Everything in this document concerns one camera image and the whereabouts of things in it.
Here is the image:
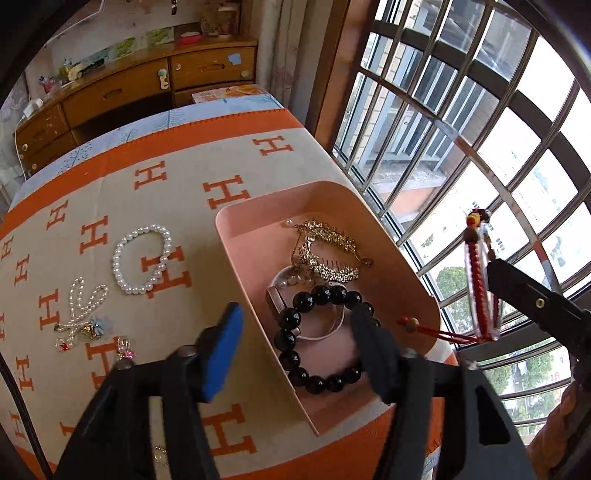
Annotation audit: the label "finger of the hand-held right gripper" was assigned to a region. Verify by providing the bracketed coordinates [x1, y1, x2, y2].
[487, 258, 591, 357]

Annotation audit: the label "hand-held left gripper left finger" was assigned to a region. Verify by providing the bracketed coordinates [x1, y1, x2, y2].
[53, 302, 245, 480]

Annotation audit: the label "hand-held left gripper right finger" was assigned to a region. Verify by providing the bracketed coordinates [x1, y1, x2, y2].
[351, 307, 539, 480]

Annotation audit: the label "red woven string bracelet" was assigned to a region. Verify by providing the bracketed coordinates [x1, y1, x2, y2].
[397, 209, 504, 344]

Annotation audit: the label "black bead bracelet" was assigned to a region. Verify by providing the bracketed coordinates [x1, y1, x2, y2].
[273, 285, 382, 394]

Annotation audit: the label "pink plastic tray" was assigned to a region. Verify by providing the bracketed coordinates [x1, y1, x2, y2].
[215, 181, 441, 437]

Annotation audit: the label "small pearl strand bracelet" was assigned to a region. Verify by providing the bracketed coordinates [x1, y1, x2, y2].
[54, 277, 109, 352]

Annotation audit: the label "white pearl bracelet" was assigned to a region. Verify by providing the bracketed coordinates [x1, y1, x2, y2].
[112, 224, 174, 296]

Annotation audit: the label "white bangle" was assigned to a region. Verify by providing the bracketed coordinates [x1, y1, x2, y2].
[267, 265, 346, 341]

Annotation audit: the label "silver rectangular hair clip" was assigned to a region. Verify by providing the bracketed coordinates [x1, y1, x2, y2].
[267, 285, 303, 335]

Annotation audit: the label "gold leaf hair comb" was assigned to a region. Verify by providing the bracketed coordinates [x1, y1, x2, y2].
[284, 219, 375, 284]

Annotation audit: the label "metal window grille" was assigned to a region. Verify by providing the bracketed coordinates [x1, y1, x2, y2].
[332, 0, 591, 439]

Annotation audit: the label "orange and beige printed blanket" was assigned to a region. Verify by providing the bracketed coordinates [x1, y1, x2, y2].
[0, 108, 458, 480]

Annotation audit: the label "orange magazine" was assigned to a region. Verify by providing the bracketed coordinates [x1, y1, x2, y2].
[191, 84, 269, 104]

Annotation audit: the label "wooden desk with drawers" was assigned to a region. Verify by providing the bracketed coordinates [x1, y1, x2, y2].
[14, 39, 259, 178]

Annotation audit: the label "pale floral curtain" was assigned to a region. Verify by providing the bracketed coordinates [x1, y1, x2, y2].
[256, 0, 342, 130]

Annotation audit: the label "green picture cards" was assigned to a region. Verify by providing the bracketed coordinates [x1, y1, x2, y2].
[111, 28, 174, 54]

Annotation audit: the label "patterned jar with lid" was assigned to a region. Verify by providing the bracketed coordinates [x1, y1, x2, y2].
[201, 0, 241, 38]

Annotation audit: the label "black cable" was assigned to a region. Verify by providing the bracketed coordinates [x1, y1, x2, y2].
[0, 355, 54, 480]

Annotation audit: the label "wooden window frame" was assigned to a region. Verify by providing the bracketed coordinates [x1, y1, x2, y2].
[305, 0, 384, 148]

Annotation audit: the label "white cable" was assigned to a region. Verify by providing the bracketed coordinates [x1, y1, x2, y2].
[14, 114, 29, 177]

